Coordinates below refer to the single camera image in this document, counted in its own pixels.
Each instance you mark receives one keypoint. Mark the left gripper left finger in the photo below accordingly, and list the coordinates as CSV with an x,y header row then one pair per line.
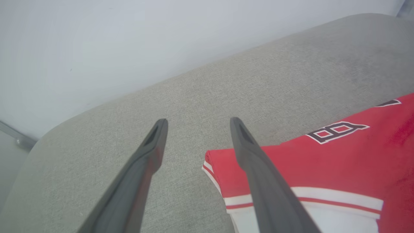
x,y
129,197

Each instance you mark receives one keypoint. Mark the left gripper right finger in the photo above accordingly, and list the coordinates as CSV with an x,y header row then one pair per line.
x,y
271,200

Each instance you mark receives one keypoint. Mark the red and white jersey garment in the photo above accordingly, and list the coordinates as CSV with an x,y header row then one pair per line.
x,y
339,161

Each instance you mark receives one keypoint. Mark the grey fabric sofa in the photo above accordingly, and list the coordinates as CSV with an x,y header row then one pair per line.
x,y
226,90

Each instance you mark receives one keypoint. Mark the grey metal bar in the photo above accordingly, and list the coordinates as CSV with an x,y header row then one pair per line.
x,y
19,139

